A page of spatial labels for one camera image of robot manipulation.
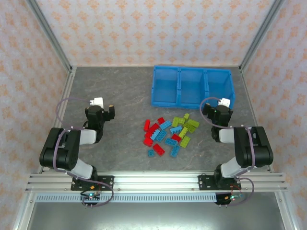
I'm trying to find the blue plastic bin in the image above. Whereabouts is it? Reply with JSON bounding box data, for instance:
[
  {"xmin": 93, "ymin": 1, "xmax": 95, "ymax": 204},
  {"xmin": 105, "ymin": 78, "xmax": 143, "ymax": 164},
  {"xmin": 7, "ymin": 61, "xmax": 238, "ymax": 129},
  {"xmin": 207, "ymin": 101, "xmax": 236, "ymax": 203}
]
[
  {"xmin": 178, "ymin": 67, "xmax": 208, "ymax": 109},
  {"xmin": 151, "ymin": 65, "xmax": 181, "ymax": 107},
  {"xmin": 204, "ymin": 69, "xmax": 236, "ymax": 110}
]

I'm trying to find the small circuit board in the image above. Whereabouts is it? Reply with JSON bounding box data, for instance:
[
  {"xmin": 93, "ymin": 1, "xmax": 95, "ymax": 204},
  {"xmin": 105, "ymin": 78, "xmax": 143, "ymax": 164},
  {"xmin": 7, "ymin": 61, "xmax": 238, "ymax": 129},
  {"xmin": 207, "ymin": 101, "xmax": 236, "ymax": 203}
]
[
  {"xmin": 80, "ymin": 191, "xmax": 102, "ymax": 207},
  {"xmin": 215, "ymin": 192, "xmax": 243, "ymax": 206}
]

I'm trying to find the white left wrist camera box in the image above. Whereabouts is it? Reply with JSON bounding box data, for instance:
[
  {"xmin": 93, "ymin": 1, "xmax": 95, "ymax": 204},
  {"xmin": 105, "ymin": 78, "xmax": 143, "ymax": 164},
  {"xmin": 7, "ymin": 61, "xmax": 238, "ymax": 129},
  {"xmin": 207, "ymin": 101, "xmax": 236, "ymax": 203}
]
[{"xmin": 88, "ymin": 96, "xmax": 105, "ymax": 109}]

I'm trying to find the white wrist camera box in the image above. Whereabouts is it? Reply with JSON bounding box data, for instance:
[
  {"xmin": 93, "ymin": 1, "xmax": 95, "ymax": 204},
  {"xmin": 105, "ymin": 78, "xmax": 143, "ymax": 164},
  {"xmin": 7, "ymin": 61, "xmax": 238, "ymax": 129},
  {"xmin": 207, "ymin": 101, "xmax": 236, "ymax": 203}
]
[
  {"xmin": 88, "ymin": 96, "xmax": 105, "ymax": 109},
  {"xmin": 217, "ymin": 97, "xmax": 232, "ymax": 107}
]

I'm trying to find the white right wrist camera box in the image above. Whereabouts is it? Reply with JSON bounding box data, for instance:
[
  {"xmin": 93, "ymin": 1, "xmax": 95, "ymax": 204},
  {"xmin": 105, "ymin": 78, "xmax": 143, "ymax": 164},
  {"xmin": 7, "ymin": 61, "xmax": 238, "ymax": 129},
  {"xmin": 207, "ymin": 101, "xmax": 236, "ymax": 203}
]
[{"xmin": 217, "ymin": 97, "xmax": 232, "ymax": 107}]

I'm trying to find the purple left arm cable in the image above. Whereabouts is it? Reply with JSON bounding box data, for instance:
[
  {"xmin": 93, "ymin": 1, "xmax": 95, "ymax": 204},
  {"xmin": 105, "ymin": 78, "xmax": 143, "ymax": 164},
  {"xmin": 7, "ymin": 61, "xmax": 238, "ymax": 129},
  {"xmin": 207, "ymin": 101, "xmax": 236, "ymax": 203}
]
[{"xmin": 53, "ymin": 96, "xmax": 115, "ymax": 208}]

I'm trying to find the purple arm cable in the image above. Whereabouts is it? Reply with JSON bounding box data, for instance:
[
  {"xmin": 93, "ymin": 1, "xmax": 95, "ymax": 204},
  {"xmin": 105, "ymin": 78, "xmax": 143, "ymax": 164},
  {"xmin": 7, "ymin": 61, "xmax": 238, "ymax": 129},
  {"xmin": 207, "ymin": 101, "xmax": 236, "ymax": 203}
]
[
  {"xmin": 53, "ymin": 96, "xmax": 115, "ymax": 208},
  {"xmin": 200, "ymin": 96, "xmax": 255, "ymax": 207}
]

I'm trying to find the aluminium table side rail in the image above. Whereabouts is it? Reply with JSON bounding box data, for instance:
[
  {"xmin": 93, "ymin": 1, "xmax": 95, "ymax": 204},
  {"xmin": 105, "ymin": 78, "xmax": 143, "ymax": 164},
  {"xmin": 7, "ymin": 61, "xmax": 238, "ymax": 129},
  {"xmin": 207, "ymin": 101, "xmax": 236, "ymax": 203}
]
[
  {"xmin": 239, "ymin": 68, "xmax": 274, "ymax": 173},
  {"xmin": 36, "ymin": 67, "xmax": 77, "ymax": 173}
]

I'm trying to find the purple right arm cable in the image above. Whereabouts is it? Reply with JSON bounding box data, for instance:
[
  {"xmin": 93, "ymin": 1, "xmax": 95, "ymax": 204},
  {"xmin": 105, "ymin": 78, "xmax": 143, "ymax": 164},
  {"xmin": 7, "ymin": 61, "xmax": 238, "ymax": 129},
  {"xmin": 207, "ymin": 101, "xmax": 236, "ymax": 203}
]
[{"xmin": 200, "ymin": 96, "xmax": 255, "ymax": 207}]

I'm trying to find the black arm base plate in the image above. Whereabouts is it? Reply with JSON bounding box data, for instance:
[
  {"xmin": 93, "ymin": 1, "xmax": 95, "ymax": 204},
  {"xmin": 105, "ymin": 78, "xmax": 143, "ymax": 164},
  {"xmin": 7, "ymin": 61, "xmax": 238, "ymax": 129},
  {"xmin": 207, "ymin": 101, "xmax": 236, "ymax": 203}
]
[
  {"xmin": 198, "ymin": 174, "xmax": 241, "ymax": 192},
  {"xmin": 70, "ymin": 175, "xmax": 115, "ymax": 192}
]

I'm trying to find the aluminium mounting rail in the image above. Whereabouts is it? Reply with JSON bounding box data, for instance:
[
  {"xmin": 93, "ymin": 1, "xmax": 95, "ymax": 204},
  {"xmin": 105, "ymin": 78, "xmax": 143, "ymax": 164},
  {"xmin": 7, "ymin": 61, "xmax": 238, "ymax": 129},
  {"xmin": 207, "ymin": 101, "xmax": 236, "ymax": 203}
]
[{"xmin": 25, "ymin": 171, "xmax": 288, "ymax": 193}]

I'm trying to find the aluminium frame post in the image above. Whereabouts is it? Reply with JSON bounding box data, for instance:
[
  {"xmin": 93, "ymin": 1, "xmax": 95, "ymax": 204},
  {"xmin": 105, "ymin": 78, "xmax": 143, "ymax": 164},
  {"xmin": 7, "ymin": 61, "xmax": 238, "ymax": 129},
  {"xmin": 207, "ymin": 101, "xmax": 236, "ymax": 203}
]
[
  {"xmin": 25, "ymin": 0, "xmax": 74, "ymax": 72},
  {"xmin": 239, "ymin": 0, "xmax": 287, "ymax": 72}
]

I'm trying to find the white slotted cable duct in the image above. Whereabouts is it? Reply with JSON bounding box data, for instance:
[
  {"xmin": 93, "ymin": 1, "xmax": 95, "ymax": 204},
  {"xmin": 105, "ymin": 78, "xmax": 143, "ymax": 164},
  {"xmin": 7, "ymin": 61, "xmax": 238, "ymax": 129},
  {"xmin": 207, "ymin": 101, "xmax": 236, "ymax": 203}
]
[{"xmin": 35, "ymin": 194, "xmax": 219, "ymax": 203}]

